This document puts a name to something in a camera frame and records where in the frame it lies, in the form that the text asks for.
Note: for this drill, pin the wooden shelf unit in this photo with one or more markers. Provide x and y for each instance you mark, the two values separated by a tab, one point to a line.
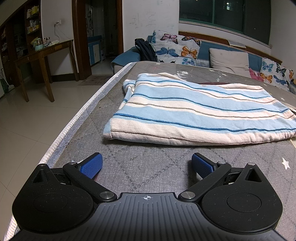
13	34

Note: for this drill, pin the blue white cabinet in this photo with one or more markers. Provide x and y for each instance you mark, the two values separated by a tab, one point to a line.
94	51

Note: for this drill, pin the pale green kettle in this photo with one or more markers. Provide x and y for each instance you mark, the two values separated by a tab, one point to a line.
38	45

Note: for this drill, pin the blue sofa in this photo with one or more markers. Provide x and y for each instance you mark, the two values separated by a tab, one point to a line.
204	49

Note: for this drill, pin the pink cloth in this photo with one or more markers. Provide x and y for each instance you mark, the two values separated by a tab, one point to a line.
255	74

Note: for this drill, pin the blue white striped shirt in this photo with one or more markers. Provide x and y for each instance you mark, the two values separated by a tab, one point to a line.
185	111

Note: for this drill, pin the wooden sofa ledge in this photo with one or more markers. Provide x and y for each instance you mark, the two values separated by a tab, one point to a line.
215	39

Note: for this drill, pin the white mop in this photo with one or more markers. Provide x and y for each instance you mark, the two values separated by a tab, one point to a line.
8	85

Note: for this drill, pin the green-framed window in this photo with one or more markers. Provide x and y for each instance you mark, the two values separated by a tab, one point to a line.
222	11

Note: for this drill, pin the black backpack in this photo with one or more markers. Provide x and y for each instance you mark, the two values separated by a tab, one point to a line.
145	49

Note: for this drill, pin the wooden side table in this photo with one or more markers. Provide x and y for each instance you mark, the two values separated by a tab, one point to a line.
41	54

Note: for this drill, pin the grey pillow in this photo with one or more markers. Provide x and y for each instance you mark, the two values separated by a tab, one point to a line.
229	60

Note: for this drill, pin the small glass jar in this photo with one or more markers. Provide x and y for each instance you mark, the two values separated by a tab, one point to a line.
46	41

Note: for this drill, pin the white wall socket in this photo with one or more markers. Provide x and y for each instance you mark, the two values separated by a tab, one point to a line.
57	23

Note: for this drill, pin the white book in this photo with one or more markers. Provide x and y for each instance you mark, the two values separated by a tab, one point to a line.
237	43

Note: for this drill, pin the butterfly print pillow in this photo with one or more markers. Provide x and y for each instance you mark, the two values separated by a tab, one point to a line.
272	73
173	47

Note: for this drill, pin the wooden door frame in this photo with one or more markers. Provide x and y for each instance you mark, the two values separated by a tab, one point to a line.
77	39

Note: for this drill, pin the grey star-printed table cover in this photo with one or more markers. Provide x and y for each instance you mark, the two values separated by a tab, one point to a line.
150	160

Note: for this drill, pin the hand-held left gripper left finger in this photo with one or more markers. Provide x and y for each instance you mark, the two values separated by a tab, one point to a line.
91	165

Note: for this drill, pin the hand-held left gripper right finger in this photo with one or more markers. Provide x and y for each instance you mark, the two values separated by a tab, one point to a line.
202	165

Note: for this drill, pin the brown door mat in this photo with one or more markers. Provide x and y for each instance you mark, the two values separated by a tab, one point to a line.
94	80

